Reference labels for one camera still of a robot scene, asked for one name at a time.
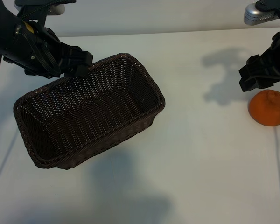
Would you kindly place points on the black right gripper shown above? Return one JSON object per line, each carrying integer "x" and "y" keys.
{"x": 278, "y": 58}

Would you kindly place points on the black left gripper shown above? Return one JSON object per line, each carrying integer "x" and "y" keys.
{"x": 30, "y": 49}

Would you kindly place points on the orange fruit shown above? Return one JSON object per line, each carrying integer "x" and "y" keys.
{"x": 268, "y": 109}

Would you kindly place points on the dark brown wicker basket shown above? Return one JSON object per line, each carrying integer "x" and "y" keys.
{"x": 84, "y": 112}

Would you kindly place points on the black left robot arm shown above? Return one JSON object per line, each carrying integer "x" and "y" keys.
{"x": 0, "y": 28}

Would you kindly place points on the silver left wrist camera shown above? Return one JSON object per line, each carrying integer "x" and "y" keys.
{"x": 57, "y": 10}

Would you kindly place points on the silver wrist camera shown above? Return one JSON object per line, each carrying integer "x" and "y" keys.
{"x": 57, "y": 10}
{"x": 256, "y": 15}

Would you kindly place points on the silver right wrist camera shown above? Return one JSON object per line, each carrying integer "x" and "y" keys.
{"x": 256, "y": 15}

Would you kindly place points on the black left camera bracket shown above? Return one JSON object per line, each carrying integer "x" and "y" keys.
{"x": 44, "y": 2}

